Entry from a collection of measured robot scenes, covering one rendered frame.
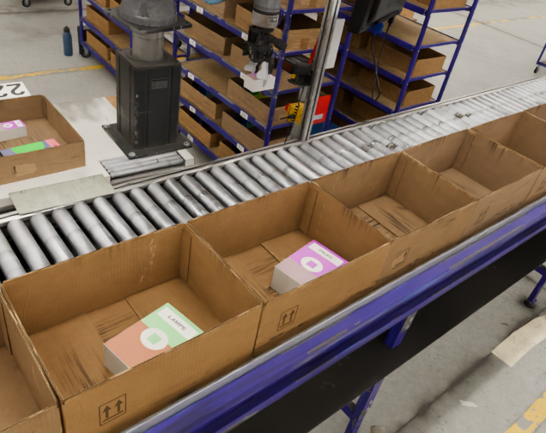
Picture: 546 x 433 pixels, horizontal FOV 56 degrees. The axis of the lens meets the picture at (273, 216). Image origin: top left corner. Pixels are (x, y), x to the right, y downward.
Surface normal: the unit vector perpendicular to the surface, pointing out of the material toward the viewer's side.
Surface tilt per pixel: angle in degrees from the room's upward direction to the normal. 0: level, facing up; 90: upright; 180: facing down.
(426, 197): 89
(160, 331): 0
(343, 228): 90
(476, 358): 0
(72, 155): 90
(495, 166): 89
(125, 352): 0
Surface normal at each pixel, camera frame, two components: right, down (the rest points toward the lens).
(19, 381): 0.17, -0.79
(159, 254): 0.62, 0.55
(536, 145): -0.76, 0.26
